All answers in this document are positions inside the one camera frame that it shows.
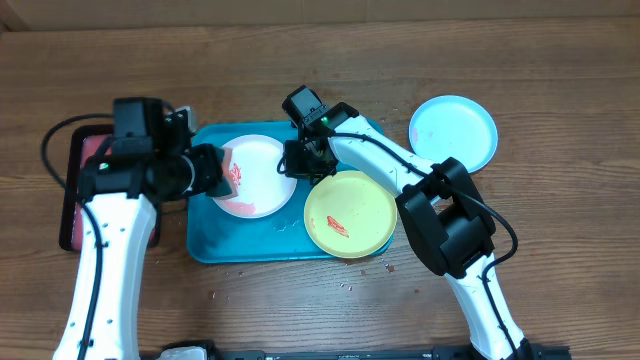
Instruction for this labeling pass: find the light blue plate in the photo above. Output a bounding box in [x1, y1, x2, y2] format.
[409, 95, 499, 173]

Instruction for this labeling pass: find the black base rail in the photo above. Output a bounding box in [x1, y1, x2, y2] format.
[159, 339, 572, 360]

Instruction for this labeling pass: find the dark green sponge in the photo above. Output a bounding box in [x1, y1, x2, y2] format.
[209, 147, 238, 200]

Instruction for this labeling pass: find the white plate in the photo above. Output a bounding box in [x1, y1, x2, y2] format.
[214, 134, 297, 219]

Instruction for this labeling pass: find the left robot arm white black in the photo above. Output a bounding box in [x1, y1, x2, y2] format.
[40, 97, 237, 359]

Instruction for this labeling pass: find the green rimmed plate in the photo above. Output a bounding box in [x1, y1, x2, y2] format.
[304, 170, 397, 259]

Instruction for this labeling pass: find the teal plastic tray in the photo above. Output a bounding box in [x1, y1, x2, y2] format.
[187, 121, 335, 264]

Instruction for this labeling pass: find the black tray with red liquid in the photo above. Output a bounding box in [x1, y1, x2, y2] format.
[58, 124, 161, 252]

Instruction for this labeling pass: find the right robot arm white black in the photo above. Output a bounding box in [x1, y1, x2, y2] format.
[278, 85, 535, 359]

